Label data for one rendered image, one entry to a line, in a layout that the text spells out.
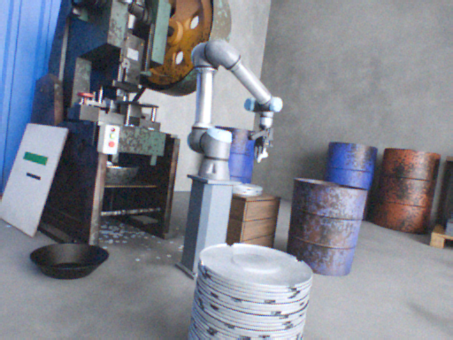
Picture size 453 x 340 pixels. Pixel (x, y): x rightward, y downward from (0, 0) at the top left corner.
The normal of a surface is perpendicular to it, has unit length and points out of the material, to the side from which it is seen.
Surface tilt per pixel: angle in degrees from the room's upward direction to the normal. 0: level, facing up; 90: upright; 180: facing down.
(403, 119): 90
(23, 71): 90
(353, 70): 90
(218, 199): 90
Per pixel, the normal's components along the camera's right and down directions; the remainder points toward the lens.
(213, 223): 0.61, 0.13
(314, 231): -0.47, 0.02
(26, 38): 0.80, 0.15
